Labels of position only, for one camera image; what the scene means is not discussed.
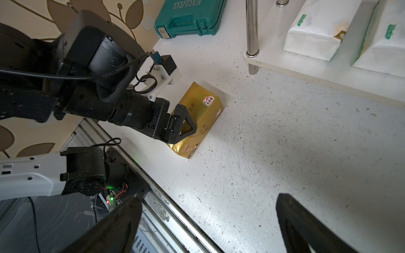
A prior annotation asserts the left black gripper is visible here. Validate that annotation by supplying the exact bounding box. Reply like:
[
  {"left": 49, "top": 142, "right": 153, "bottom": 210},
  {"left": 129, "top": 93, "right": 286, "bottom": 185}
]
[{"left": 126, "top": 92, "right": 197, "bottom": 144}]

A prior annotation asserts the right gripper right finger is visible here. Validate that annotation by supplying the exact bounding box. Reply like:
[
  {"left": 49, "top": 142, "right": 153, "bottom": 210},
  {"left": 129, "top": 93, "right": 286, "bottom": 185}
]
[{"left": 276, "top": 194, "right": 356, "bottom": 253}]

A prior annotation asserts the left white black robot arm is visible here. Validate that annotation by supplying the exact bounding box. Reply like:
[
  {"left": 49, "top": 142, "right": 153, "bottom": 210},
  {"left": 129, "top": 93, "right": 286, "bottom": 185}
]
[{"left": 1, "top": 10, "right": 197, "bottom": 200}]

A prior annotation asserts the green plastic tool case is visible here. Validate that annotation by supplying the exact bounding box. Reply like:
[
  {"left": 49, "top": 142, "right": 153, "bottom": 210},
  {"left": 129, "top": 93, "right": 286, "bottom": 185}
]
[{"left": 155, "top": 0, "right": 227, "bottom": 39}]

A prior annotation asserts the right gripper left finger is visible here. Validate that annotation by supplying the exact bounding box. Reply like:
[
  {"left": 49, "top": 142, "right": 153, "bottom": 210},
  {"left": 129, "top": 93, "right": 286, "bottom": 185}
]
[{"left": 63, "top": 196, "right": 142, "bottom": 253}]

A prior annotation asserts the white two-tier shelf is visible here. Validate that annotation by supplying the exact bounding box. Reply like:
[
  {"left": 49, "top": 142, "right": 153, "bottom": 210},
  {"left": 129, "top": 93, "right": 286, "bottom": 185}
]
[{"left": 244, "top": 1, "right": 405, "bottom": 108}]

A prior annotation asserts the white tissue pack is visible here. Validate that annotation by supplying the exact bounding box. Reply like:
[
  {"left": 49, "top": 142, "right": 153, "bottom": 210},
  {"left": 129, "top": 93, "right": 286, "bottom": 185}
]
[
  {"left": 283, "top": 0, "right": 362, "bottom": 62},
  {"left": 352, "top": 1, "right": 405, "bottom": 78}
]

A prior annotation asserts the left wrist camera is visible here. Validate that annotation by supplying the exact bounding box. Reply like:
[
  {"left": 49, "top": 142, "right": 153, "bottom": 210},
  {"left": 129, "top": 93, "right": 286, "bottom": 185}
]
[{"left": 136, "top": 51, "right": 181, "bottom": 102}]

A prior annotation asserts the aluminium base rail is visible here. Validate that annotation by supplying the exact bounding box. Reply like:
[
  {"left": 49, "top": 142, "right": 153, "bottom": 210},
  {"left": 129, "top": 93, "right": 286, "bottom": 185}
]
[{"left": 63, "top": 119, "right": 221, "bottom": 253}]

